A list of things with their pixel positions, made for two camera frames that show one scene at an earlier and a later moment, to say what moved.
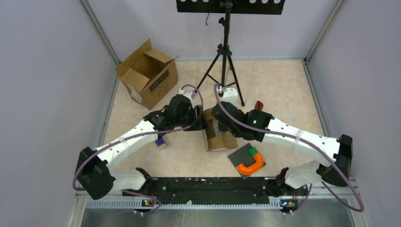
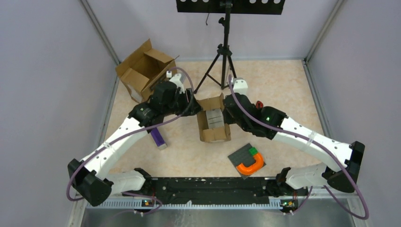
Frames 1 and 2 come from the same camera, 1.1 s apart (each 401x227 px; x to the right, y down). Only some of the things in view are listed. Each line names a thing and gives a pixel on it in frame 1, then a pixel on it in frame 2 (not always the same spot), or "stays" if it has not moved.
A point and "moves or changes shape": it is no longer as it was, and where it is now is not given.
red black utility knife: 258,106 stays
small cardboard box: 214,138 moves or changes shape
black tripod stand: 225,50 stays
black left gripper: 198,125 → 184,96
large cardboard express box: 148,75 stays
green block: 253,151 stays
